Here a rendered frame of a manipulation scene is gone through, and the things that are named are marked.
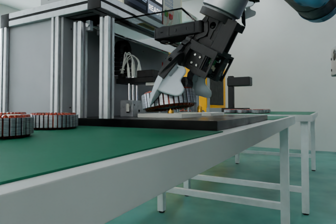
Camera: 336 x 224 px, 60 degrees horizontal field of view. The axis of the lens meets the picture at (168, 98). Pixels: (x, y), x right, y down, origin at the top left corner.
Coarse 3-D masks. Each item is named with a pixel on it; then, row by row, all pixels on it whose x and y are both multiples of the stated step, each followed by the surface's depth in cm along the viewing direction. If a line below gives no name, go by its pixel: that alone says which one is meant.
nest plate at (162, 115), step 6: (138, 114) 89; (144, 114) 88; (150, 114) 87; (156, 114) 86; (162, 114) 85; (168, 114) 84; (174, 114) 83; (180, 114) 82; (186, 114) 85; (192, 114) 88; (198, 114) 93
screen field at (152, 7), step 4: (148, 0) 106; (148, 4) 106; (152, 4) 108; (156, 4) 111; (148, 8) 106; (152, 8) 108; (156, 8) 111; (160, 8) 114; (148, 12) 106; (152, 12) 108
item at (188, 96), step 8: (184, 88) 56; (192, 88) 58; (144, 96) 57; (160, 96) 55; (168, 96) 56; (176, 96) 55; (184, 96) 56; (192, 96) 57; (144, 104) 58; (152, 104) 56; (160, 104) 55; (168, 104) 55; (176, 104) 55; (184, 104) 56; (192, 104) 59
